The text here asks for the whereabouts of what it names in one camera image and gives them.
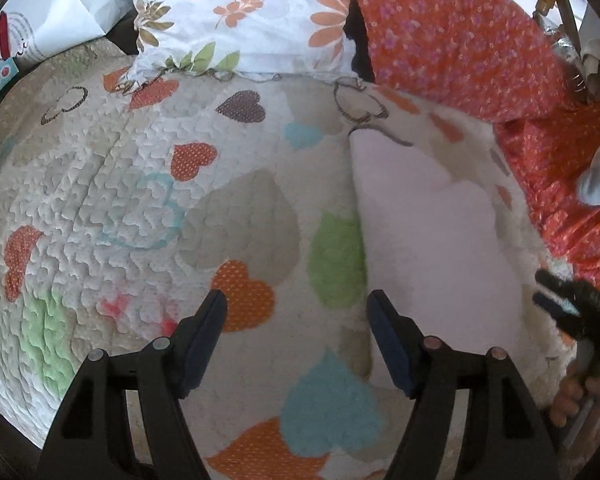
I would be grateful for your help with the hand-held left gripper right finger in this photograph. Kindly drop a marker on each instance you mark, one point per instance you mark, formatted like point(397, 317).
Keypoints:
point(392, 345)

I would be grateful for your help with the person's right hand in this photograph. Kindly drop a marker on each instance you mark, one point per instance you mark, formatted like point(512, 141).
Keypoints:
point(572, 400)

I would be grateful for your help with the pink floral cardigan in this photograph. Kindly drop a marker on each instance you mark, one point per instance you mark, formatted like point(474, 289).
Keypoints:
point(430, 240)

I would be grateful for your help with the white paper bag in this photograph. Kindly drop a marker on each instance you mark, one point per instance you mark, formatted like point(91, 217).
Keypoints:
point(55, 10)

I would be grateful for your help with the light blue card box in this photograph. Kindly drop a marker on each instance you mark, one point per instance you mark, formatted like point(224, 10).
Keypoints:
point(0, 82)

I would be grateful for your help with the heart print quilt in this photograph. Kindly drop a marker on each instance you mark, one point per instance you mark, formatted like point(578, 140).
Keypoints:
point(130, 185)

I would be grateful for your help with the orange floral cloth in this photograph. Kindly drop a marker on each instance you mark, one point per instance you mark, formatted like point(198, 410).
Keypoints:
point(455, 40)

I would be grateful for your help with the white floral pillow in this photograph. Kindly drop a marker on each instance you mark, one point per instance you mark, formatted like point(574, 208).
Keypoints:
point(250, 15)

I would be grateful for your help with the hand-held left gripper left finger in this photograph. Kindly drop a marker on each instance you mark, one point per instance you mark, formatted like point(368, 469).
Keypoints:
point(200, 345)

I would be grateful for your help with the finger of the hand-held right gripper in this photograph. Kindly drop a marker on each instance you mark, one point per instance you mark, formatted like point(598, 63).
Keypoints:
point(555, 307)
point(555, 282)

